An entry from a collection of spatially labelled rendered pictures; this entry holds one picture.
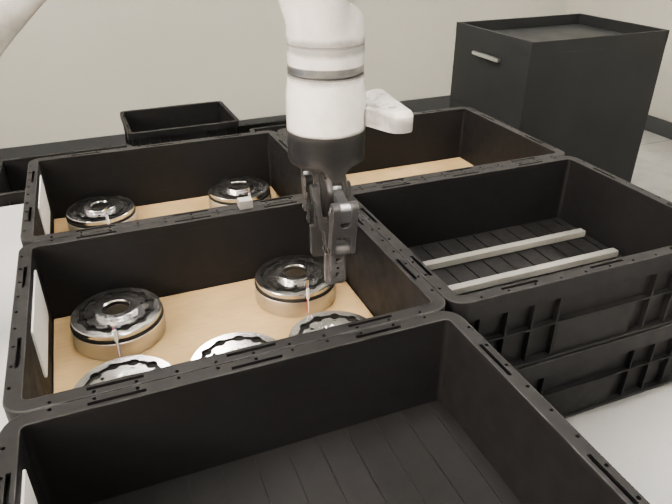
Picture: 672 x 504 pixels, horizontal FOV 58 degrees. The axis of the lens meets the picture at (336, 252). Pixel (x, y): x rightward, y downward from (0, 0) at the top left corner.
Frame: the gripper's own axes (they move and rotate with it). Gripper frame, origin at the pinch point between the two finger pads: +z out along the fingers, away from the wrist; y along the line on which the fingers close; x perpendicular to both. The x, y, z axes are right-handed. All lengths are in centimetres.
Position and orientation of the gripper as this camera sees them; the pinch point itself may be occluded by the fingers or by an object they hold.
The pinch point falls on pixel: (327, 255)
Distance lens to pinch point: 64.7
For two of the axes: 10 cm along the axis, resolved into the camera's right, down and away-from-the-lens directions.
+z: 0.0, 8.7, 4.9
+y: 2.7, 4.7, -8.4
